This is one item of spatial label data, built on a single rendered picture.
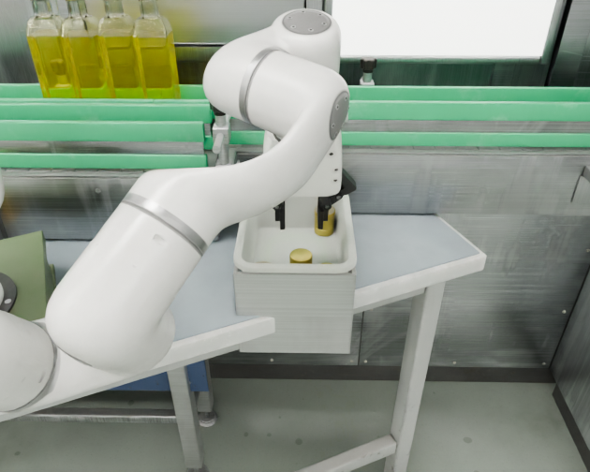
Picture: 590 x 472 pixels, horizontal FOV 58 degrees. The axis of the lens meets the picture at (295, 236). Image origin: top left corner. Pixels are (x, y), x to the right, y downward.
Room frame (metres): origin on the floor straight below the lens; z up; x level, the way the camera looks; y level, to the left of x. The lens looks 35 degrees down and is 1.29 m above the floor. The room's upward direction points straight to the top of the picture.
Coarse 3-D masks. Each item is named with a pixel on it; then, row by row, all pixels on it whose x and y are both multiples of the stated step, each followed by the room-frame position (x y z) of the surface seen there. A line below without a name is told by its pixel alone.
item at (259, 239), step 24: (264, 216) 0.78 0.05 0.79; (288, 216) 0.78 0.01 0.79; (312, 216) 0.78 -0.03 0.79; (336, 216) 0.77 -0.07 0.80; (240, 240) 0.64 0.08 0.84; (264, 240) 0.74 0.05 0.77; (288, 240) 0.74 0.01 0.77; (312, 240) 0.74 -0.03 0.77; (336, 240) 0.73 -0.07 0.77; (240, 264) 0.58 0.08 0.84; (264, 264) 0.58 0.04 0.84; (288, 264) 0.58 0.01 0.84; (312, 264) 0.58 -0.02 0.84; (336, 264) 0.58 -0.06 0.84
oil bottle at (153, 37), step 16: (160, 16) 0.91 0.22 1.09; (144, 32) 0.88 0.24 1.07; (160, 32) 0.88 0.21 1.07; (144, 48) 0.88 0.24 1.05; (160, 48) 0.88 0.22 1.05; (144, 64) 0.88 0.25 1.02; (160, 64) 0.88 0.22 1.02; (176, 64) 0.93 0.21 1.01; (144, 80) 0.88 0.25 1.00; (160, 80) 0.88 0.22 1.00; (176, 80) 0.91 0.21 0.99; (144, 96) 0.88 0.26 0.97; (160, 96) 0.88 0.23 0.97; (176, 96) 0.90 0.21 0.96
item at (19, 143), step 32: (0, 128) 0.78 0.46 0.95; (32, 128) 0.78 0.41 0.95; (64, 128) 0.78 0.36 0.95; (96, 128) 0.78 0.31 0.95; (128, 128) 0.77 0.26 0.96; (160, 128) 0.77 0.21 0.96; (192, 128) 0.77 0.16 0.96; (0, 160) 0.78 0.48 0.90; (32, 160) 0.78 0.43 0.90; (64, 160) 0.78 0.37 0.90; (96, 160) 0.78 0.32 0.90; (128, 160) 0.78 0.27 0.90; (160, 160) 0.77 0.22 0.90; (192, 160) 0.77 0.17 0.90
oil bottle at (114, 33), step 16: (112, 16) 0.90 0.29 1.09; (128, 16) 0.92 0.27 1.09; (112, 32) 0.89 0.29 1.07; (128, 32) 0.89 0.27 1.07; (112, 48) 0.89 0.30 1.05; (128, 48) 0.89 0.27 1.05; (112, 64) 0.89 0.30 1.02; (128, 64) 0.89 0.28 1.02; (112, 80) 0.89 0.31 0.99; (128, 80) 0.89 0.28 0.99; (112, 96) 0.89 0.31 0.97; (128, 96) 0.89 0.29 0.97
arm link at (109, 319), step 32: (128, 224) 0.36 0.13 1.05; (160, 224) 0.36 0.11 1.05; (96, 256) 0.34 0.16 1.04; (128, 256) 0.34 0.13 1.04; (160, 256) 0.34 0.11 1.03; (192, 256) 0.36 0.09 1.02; (64, 288) 0.32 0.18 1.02; (96, 288) 0.31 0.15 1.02; (128, 288) 0.32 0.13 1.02; (160, 288) 0.33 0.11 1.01; (64, 320) 0.29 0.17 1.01; (96, 320) 0.30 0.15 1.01; (128, 320) 0.30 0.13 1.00; (160, 320) 0.34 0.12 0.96; (64, 352) 0.29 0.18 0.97; (96, 352) 0.29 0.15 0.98; (128, 352) 0.30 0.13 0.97; (160, 352) 0.34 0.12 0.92; (64, 384) 0.33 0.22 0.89; (96, 384) 0.33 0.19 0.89
